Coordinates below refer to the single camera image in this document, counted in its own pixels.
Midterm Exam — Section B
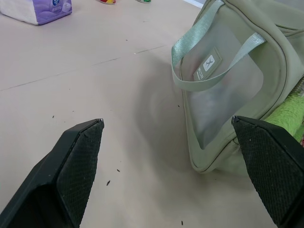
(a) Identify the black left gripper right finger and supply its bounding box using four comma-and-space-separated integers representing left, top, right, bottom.
231, 115, 304, 228

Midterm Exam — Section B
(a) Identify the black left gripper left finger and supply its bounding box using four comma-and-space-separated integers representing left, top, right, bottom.
0, 118, 105, 228

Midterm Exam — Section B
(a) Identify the bright green towel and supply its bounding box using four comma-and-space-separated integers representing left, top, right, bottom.
266, 91, 304, 143

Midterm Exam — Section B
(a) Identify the purple tissue pack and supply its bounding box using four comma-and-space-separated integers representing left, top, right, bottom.
0, 0, 73, 26

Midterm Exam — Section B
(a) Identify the sage green mesh bag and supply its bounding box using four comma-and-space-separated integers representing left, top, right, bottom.
171, 0, 304, 172

